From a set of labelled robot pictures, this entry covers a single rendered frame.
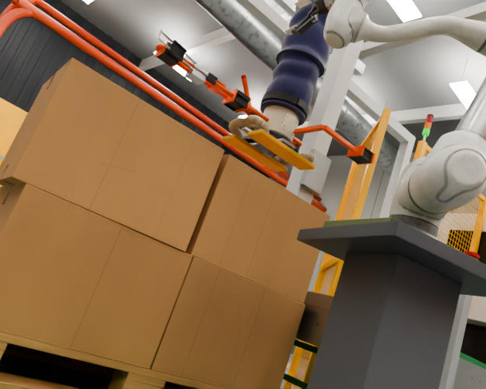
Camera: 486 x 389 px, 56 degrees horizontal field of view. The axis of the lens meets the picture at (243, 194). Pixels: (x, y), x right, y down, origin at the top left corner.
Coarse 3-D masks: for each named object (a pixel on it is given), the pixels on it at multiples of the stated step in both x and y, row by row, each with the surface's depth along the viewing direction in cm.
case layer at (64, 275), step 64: (0, 192) 159; (0, 256) 126; (64, 256) 136; (128, 256) 147; (192, 256) 161; (0, 320) 126; (64, 320) 135; (128, 320) 147; (192, 320) 161; (256, 320) 178; (256, 384) 178
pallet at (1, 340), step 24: (0, 336) 125; (48, 360) 173; (72, 360) 182; (96, 360) 141; (0, 384) 125; (24, 384) 130; (48, 384) 139; (120, 384) 147; (144, 384) 150; (168, 384) 205; (192, 384) 161
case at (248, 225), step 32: (224, 160) 172; (224, 192) 170; (256, 192) 178; (288, 192) 188; (224, 224) 170; (256, 224) 178; (288, 224) 188; (320, 224) 199; (224, 256) 170; (256, 256) 178; (288, 256) 188; (288, 288) 188
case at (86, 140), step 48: (48, 96) 141; (96, 96) 142; (48, 144) 133; (96, 144) 141; (144, 144) 151; (192, 144) 161; (48, 192) 133; (96, 192) 141; (144, 192) 150; (192, 192) 161
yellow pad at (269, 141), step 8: (248, 136) 195; (256, 136) 192; (264, 136) 189; (272, 136) 191; (264, 144) 198; (272, 144) 195; (280, 144) 193; (280, 152) 200; (288, 152) 197; (296, 152) 204; (288, 160) 206; (296, 160) 202; (304, 160) 201; (304, 168) 209; (312, 168) 205
